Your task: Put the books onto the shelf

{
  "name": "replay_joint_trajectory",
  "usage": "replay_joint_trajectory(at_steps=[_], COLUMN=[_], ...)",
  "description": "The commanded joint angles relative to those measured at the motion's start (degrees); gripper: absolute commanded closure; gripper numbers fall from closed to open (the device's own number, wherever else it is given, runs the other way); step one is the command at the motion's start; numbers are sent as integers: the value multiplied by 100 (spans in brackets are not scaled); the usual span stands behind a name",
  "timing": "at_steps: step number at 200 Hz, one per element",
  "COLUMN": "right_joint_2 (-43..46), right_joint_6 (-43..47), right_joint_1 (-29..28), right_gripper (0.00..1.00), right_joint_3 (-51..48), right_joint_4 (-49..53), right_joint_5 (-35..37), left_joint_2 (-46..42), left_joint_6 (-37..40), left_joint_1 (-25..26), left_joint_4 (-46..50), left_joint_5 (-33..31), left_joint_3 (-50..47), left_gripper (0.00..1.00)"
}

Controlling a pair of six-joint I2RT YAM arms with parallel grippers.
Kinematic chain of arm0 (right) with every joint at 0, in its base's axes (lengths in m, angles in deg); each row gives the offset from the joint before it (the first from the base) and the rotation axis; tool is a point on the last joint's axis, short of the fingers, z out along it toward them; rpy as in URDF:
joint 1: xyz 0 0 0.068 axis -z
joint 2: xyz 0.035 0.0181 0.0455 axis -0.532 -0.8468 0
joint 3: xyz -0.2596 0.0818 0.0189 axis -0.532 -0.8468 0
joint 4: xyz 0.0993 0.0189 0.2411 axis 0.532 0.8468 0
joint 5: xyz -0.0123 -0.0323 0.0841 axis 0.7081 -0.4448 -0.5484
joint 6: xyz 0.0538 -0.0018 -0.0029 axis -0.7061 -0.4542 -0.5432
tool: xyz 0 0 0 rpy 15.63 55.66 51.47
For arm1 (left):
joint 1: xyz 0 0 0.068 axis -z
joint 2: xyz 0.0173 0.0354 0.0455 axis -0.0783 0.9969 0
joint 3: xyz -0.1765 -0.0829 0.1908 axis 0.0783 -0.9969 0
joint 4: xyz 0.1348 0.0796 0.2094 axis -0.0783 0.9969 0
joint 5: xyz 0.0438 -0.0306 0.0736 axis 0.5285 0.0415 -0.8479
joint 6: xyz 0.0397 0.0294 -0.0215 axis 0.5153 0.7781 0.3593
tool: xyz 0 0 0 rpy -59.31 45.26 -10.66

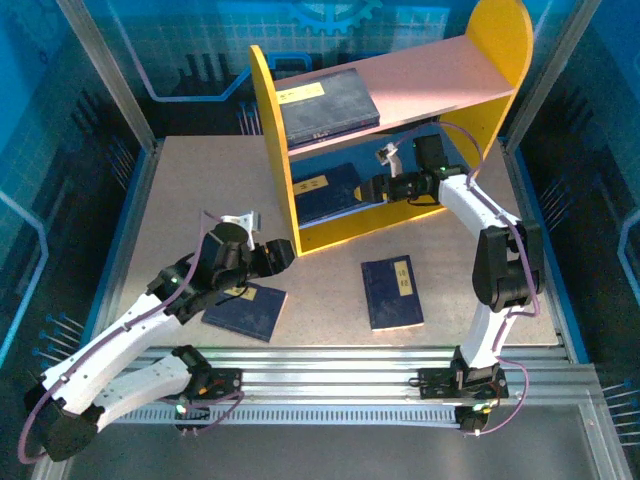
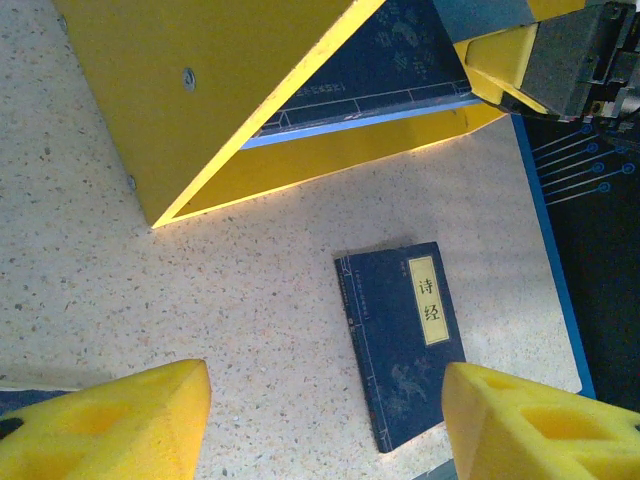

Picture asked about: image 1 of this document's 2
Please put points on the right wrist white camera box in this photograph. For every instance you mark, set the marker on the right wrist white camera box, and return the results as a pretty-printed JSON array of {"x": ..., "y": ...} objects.
[{"x": 395, "y": 162}]

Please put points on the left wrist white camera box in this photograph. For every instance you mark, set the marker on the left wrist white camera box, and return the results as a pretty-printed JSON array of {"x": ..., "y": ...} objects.
[{"x": 240, "y": 220}]

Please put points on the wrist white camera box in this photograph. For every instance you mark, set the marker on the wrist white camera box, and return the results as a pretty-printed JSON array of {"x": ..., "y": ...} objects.
[
  {"x": 395, "y": 162},
  {"x": 240, "y": 220}
]

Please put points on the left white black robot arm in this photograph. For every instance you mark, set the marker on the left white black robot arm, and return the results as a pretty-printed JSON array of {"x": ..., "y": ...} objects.
[{"x": 110, "y": 345}]

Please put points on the blue-edged aluminium side rail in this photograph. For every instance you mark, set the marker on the blue-edged aluminium side rail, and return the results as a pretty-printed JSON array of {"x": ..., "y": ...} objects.
[
  {"x": 136, "y": 200},
  {"x": 527, "y": 200}
]

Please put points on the yellow two-tier bookshelf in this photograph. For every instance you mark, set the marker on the yellow two-tier bookshelf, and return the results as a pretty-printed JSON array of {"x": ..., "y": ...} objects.
[{"x": 500, "y": 30}]

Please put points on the grey steel platform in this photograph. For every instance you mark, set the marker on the grey steel platform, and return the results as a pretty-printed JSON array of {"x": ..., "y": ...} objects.
[{"x": 350, "y": 455}]

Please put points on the aluminium mounting rail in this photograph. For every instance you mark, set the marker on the aluminium mounting rail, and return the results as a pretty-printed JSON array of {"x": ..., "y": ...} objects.
[{"x": 325, "y": 370}]

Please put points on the aluminium frame post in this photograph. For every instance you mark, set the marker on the aluminium frame post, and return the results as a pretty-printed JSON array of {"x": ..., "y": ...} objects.
[
  {"x": 542, "y": 75},
  {"x": 111, "y": 75}
]

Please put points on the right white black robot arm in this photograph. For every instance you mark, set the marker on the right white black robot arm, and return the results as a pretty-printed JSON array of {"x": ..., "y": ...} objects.
[{"x": 470, "y": 205}]

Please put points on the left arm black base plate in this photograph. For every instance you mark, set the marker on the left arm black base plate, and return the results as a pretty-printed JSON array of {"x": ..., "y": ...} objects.
[{"x": 225, "y": 382}]

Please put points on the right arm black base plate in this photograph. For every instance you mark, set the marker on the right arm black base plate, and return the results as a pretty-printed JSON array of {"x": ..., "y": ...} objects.
[{"x": 435, "y": 385}]

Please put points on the black connector box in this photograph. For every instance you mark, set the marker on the black connector box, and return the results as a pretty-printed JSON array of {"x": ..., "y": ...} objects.
[
  {"x": 470, "y": 421},
  {"x": 197, "y": 414}
]

